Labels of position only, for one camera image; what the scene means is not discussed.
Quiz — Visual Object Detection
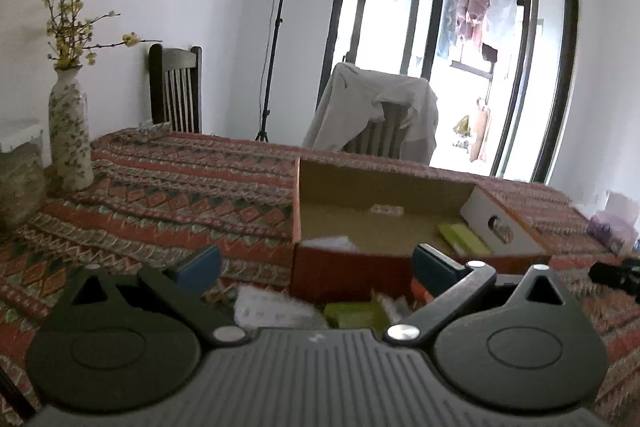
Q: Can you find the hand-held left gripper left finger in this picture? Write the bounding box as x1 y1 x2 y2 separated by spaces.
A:
52 245 251 348

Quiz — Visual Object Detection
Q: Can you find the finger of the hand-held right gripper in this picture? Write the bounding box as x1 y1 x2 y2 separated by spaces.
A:
588 258 640 295

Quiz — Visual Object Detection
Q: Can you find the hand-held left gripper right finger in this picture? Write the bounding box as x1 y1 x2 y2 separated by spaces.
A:
384 243 581 348

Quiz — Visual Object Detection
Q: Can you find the orange cardboard box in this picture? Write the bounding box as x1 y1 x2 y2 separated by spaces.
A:
291 157 553 303

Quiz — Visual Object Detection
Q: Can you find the white biscuit snack packet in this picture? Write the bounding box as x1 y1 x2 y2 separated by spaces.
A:
234 286 328 332

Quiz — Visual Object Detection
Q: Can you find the green snack packet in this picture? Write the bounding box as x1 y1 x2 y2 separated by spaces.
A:
437 223 493 257
324 301 391 332

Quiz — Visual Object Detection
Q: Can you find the purple tissue pack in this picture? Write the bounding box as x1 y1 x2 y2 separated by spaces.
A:
587 189 640 255

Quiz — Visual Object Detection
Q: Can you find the patterned woven tablecloth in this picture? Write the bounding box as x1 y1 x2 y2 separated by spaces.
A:
0 127 640 427

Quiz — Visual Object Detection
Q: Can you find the wooden chair under jacket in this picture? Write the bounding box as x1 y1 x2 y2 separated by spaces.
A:
345 102 406 158

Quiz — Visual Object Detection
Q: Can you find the dark wooden chair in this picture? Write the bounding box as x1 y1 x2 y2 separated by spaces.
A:
148 43 203 134

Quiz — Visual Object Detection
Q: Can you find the beige jacket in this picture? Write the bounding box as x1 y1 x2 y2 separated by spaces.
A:
301 62 439 165

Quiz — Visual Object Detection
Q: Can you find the woven basket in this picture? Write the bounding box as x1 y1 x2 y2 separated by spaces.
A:
0 142 47 235

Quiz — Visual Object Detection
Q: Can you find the grey-blue hanging garment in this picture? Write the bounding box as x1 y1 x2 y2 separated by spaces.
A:
435 0 463 60

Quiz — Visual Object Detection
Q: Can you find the light blue hanging shirt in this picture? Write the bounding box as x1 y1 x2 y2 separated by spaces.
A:
487 0 521 42

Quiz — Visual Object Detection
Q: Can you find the black sliding door frame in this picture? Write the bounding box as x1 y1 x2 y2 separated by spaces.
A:
316 0 581 185

